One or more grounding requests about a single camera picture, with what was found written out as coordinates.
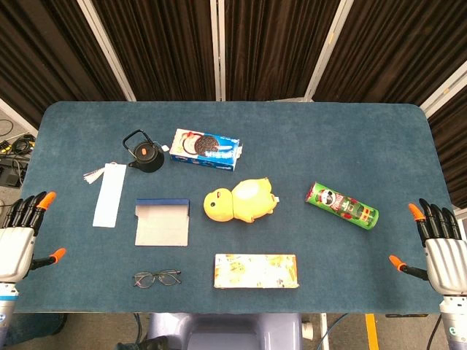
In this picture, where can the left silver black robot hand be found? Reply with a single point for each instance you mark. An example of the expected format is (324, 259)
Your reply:
(14, 251)

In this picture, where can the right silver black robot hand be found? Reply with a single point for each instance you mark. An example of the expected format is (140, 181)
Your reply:
(447, 262)

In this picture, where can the black eyeglasses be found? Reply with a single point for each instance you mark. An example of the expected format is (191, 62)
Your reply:
(144, 280)

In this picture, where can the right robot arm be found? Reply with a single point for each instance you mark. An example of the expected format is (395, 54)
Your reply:
(454, 321)

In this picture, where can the lavender robot base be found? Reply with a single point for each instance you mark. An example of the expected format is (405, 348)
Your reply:
(226, 331)

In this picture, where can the long white paper strip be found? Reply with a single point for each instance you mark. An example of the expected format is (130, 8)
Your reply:
(107, 197)

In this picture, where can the white swatch fan booklet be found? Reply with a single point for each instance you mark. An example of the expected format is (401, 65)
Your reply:
(93, 176)

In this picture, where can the green Pringles can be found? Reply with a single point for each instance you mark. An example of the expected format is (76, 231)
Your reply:
(343, 206)

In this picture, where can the white table leg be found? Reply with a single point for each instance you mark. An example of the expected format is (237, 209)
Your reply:
(324, 331)

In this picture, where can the black teapot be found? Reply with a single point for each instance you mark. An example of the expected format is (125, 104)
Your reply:
(147, 158)

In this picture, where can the white teapot tag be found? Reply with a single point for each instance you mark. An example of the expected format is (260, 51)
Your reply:
(165, 147)

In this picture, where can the orange cake box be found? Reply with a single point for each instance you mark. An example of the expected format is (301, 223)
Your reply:
(255, 271)

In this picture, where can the blue felt table cover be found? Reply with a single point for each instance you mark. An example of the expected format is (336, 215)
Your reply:
(292, 146)

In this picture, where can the yellow plush toy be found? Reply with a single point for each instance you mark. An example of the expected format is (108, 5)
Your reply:
(248, 200)

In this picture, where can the blue Oreo cookie box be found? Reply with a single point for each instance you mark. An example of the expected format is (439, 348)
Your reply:
(215, 155)

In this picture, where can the dark brown curtain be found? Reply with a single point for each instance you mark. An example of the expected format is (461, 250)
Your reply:
(164, 47)

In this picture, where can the white partition frame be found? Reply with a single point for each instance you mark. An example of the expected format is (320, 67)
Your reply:
(443, 87)
(326, 47)
(106, 47)
(218, 51)

